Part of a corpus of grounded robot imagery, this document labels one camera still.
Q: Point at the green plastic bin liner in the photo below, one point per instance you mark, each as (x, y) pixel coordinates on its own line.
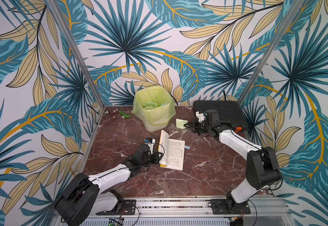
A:
(152, 106)

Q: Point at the white plastic trash bin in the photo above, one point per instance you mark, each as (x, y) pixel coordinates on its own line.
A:
(154, 113)

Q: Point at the right aluminium frame post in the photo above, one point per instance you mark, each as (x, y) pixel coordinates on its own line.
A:
(287, 19)

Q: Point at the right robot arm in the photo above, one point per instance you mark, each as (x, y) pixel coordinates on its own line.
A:
(262, 168)

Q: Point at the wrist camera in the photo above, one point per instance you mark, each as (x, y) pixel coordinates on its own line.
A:
(150, 142)
(201, 117)

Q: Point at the pale green sticky note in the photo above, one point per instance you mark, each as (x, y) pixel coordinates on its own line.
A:
(180, 124)

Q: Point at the black tool case orange latches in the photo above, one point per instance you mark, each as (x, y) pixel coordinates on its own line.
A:
(229, 111)

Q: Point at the left aluminium frame post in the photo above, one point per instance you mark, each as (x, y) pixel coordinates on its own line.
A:
(59, 17)

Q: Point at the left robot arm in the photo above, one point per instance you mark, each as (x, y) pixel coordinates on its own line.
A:
(93, 195)

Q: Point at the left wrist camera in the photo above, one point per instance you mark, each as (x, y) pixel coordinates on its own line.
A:
(150, 142)

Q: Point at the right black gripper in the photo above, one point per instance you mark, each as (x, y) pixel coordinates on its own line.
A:
(198, 125)

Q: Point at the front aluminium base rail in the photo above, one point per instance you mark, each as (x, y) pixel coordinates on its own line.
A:
(265, 210)

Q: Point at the aluminium frame post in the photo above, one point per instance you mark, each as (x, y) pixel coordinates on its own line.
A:
(287, 19)
(59, 17)

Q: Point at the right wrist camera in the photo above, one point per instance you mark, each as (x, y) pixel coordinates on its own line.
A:
(201, 117)

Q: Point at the yellow cartoon cover book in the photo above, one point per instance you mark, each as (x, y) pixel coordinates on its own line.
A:
(173, 151)

